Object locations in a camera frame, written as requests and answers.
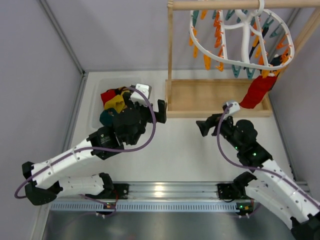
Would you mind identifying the red christmas sock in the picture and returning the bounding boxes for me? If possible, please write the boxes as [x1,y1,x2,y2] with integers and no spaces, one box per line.
[239,75,278,109]

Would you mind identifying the brown striped sock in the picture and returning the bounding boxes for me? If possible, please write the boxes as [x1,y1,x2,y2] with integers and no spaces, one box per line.
[116,86,129,92]

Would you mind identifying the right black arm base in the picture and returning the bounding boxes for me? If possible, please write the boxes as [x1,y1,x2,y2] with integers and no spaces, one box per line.
[217,183,249,202]

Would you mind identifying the white round clip hanger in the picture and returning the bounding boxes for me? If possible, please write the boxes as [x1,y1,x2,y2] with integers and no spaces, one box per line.
[189,0,296,74]

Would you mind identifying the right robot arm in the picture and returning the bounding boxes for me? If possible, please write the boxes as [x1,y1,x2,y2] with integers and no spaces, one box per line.
[196,114,320,240]

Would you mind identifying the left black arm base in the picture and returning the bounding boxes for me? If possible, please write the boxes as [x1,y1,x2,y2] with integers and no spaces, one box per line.
[85,183,130,200]

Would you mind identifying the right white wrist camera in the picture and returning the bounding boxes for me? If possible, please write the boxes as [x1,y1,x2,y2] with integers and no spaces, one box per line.
[222,100,241,116]

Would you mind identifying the wooden drying rack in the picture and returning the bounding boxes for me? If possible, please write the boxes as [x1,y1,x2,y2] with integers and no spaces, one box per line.
[165,0,320,118]

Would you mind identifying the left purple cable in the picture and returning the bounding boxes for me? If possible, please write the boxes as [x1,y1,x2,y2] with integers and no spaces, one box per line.
[13,86,157,200]

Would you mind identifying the aluminium mounting rail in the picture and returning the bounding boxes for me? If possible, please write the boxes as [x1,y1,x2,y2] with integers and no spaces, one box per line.
[43,181,313,213]

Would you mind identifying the white plastic basket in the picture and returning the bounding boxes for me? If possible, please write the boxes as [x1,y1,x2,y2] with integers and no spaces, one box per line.
[88,75,151,132]

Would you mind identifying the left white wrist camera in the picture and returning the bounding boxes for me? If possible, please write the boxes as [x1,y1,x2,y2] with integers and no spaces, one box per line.
[130,83,152,105]

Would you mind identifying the red sock in basket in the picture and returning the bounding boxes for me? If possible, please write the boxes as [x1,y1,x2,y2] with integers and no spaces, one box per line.
[100,89,116,105]

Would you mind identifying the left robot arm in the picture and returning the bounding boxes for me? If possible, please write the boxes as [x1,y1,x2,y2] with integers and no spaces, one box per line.
[22,99,167,206]

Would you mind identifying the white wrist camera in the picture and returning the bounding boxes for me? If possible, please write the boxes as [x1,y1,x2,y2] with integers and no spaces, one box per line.
[222,100,241,116]
[130,83,152,105]

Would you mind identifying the dark navy sock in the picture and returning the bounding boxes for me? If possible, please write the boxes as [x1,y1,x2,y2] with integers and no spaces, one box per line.
[269,54,283,67]

